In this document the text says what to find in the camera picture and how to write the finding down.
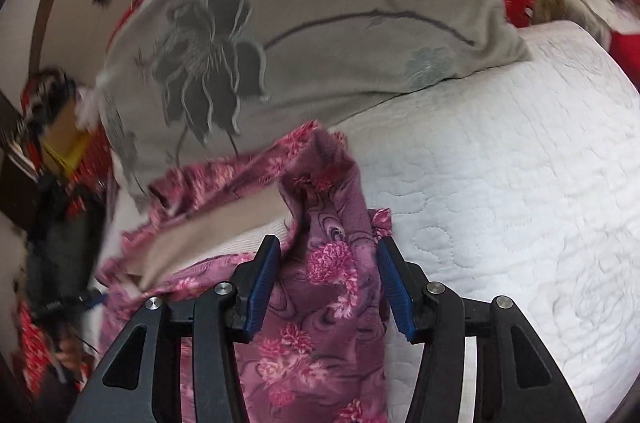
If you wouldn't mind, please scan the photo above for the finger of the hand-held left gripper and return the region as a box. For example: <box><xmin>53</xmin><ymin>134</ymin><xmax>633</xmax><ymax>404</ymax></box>
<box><xmin>34</xmin><ymin>289</ymin><xmax>109</xmax><ymax>320</ymax></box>

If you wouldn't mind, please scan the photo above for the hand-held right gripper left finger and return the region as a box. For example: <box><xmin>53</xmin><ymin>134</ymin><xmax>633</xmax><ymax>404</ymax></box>
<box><xmin>66</xmin><ymin>234</ymin><xmax>282</xmax><ymax>423</ymax></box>

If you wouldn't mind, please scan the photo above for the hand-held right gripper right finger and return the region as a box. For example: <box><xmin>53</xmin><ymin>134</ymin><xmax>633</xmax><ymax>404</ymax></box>
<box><xmin>376</xmin><ymin>234</ymin><xmax>587</xmax><ymax>423</ymax></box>

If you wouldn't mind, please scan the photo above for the purple floral garment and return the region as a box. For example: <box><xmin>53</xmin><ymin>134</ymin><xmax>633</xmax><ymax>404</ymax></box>
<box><xmin>95</xmin><ymin>119</ymin><xmax>397</xmax><ymax>423</ymax></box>

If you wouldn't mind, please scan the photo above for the pile of dark clothes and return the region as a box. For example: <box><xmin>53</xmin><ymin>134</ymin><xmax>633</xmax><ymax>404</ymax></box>
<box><xmin>20</xmin><ymin>68</ymin><xmax>81</xmax><ymax>130</ymax></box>

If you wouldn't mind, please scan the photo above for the person's left hand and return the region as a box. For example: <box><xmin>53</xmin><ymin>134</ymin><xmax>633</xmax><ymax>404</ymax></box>
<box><xmin>56</xmin><ymin>337</ymin><xmax>87</xmax><ymax>370</ymax></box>

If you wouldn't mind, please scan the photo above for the olive puffer jacket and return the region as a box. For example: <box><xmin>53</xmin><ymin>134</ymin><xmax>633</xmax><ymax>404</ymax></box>
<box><xmin>25</xmin><ymin>180</ymin><xmax>108</xmax><ymax>301</ymax></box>

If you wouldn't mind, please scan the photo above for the cardboard box with yellow side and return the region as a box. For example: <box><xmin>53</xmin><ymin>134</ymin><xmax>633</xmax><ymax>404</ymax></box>
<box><xmin>42</xmin><ymin>103</ymin><xmax>97</xmax><ymax>172</ymax></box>

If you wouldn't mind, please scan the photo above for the white quilted bed cover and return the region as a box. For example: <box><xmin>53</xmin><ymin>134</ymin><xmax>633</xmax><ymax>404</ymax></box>
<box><xmin>100</xmin><ymin>20</ymin><xmax>640</xmax><ymax>423</ymax></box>

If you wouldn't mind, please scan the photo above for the grey floral pillow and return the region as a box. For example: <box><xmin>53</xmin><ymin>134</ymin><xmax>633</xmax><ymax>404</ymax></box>
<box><xmin>95</xmin><ymin>0</ymin><xmax>534</xmax><ymax>205</ymax></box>

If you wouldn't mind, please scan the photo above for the plain red cloth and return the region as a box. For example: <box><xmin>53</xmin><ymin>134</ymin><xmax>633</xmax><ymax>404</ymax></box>
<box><xmin>607</xmin><ymin>30</ymin><xmax>640</xmax><ymax>70</ymax></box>

